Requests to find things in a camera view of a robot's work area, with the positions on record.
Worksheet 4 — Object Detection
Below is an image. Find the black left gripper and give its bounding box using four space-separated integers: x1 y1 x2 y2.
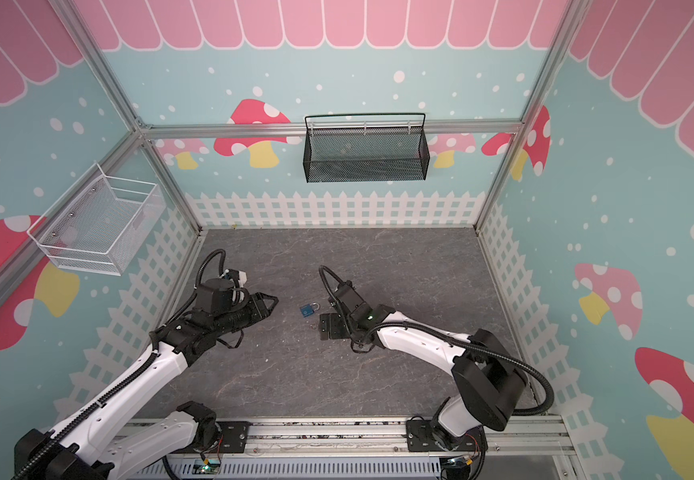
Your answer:
213 291 279 336

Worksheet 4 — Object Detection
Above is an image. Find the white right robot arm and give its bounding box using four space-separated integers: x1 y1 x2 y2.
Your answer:
318 265 555 451

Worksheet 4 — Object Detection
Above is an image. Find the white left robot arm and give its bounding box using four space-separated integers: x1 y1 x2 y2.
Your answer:
14 249 279 479

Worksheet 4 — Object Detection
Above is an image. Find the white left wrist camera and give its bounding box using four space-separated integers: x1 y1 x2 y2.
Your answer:
221 269 247 289

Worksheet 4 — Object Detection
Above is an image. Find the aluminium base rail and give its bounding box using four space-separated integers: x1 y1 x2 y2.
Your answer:
134 416 586 479

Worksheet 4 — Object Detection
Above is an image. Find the black wire mesh basket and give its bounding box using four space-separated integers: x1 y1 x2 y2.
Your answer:
303 112 431 183

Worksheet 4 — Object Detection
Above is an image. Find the white wire mesh basket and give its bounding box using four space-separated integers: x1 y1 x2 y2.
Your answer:
27 164 166 276

